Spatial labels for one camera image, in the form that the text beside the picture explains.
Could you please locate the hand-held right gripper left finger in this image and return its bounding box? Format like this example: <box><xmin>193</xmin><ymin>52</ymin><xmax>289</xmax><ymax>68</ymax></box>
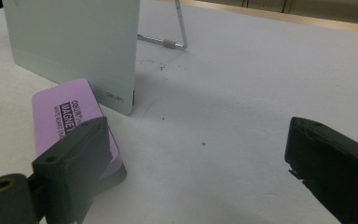
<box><xmin>32</xmin><ymin>116</ymin><xmax>114</xmax><ymax>224</ymax></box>

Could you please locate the frosted glass whiteboard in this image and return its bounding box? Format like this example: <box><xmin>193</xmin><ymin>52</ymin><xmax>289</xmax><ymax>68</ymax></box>
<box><xmin>2</xmin><ymin>0</ymin><xmax>141</xmax><ymax>117</ymax></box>

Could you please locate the white table cover sheet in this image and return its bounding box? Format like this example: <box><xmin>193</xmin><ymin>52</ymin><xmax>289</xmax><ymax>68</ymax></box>
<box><xmin>0</xmin><ymin>0</ymin><xmax>358</xmax><ymax>224</ymax></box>

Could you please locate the metal whiteboard stand leg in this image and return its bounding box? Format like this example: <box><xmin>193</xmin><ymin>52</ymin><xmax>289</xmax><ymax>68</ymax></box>
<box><xmin>137</xmin><ymin>0</ymin><xmax>188</xmax><ymax>51</ymax></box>

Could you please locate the purple whiteboard eraser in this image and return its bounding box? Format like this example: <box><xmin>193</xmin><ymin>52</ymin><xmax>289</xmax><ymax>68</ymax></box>
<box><xmin>31</xmin><ymin>77</ymin><xmax>128</xmax><ymax>194</ymax></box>

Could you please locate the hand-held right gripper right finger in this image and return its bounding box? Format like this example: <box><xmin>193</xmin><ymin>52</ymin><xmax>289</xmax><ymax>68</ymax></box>
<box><xmin>284</xmin><ymin>116</ymin><xmax>358</xmax><ymax>224</ymax></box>

